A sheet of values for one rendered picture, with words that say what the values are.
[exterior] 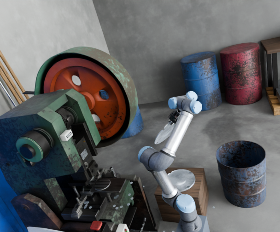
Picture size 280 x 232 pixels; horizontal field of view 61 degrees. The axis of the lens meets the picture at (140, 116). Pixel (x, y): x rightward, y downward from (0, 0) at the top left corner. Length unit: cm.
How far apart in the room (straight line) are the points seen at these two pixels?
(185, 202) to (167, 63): 344
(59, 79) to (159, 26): 294
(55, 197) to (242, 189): 156
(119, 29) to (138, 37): 40
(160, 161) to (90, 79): 86
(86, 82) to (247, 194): 169
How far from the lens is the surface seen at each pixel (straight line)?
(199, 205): 223
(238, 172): 222
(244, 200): 246
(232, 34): 455
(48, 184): 188
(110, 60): 179
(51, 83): 204
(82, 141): 175
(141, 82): 501
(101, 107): 194
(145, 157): 148
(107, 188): 184
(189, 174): 237
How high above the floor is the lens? 188
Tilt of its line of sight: 24 degrees down
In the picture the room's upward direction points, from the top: 17 degrees counter-clockwise
